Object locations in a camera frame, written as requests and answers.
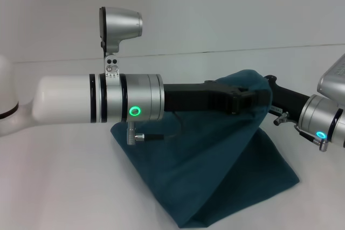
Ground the left wrist connector cable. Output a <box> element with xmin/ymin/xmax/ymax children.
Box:
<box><xmin>126</xmin><ymin>110</ymin><xmax>184</xmax><ymax>145</ymax></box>

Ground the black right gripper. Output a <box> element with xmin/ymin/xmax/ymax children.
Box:
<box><xmin>263</xmin><ymin>75</ymin><xmax>315</xmax><ymax>123</ymax></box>

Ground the teal T-shirt with FREE print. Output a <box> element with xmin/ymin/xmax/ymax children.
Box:
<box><xmin>110</xmin><ymin>68</ymin><xmax>301</xmax><ymax>228</ymax></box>

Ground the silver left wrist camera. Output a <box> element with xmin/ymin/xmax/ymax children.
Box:
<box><xmin>98</xmin><ymin>6</ymin><xmax>143</xmax><ymax>80</ymax></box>

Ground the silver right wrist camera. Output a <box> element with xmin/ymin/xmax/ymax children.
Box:
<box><xmin>317</xmin><ymin>53</ymin><xmax>345</xmax><ymax>108</ymax></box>

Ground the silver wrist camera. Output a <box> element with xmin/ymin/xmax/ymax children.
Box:
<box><xmin>317</xmin><ymin>53</ymin><xmax>345</xmax><ymax>108</ymax></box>
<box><xmin>98</xmin><ymin>6</ymin><xmax>143</xmax><ymax>80</ymax></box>

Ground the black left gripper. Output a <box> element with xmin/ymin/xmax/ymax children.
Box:
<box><xmin>162</xmin><ymin>80</ymin><xmax>272</xmax><ymax>115</ymax></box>

